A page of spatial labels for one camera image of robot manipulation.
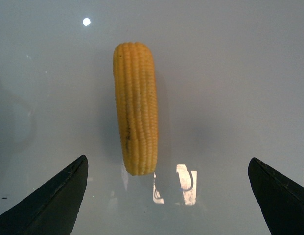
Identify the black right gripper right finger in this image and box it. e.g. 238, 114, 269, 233
248, 158, 304, 235

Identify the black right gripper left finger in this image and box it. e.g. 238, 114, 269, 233
0, 155, 88, 235

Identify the yellow corn cob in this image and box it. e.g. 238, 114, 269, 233
113, 42, 159, 176

